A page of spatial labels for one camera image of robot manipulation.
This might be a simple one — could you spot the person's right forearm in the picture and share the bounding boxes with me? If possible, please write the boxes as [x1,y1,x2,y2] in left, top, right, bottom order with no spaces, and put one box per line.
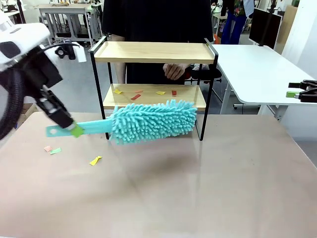
[110,34,126,84]

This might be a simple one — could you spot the brown cardboard board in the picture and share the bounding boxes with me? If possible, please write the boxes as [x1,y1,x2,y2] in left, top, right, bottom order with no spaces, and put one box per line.
[276,4,300,48]

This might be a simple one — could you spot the black monitor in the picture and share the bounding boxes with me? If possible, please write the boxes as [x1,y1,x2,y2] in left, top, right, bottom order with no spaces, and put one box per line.
[249,7,283,50]

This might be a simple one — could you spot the grey metal workbench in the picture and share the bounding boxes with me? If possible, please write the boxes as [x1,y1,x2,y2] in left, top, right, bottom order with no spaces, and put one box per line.
[38,3,97,48]

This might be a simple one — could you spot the person in black clothes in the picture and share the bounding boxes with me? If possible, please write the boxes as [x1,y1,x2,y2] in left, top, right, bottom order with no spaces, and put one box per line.
[101,0,215,85]

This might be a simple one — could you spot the black corrugated cable hose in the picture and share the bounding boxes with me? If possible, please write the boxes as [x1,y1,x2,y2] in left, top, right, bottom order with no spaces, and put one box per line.
[0,66,25,141]

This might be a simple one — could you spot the white desk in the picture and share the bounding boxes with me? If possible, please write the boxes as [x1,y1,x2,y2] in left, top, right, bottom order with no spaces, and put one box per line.
[211,44,317,119]

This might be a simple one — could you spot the background person blue trousers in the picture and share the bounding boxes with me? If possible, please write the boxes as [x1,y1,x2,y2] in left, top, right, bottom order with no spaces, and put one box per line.
[220,0,256,45]

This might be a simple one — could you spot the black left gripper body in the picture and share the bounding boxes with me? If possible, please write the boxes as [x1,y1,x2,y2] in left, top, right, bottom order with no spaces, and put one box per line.
[14,50,63,100]

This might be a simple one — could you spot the person's left hand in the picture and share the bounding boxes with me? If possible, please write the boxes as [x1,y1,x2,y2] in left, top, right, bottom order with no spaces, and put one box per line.
[163,63,190,81]

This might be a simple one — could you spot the teal microfibre duster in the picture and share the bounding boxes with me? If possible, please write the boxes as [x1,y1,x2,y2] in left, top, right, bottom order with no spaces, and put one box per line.
[45,99,198,146]

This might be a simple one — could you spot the two-tier wooden shelf black frame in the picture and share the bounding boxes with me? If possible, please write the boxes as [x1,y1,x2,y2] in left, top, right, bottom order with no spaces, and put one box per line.
[89,36,219,141]

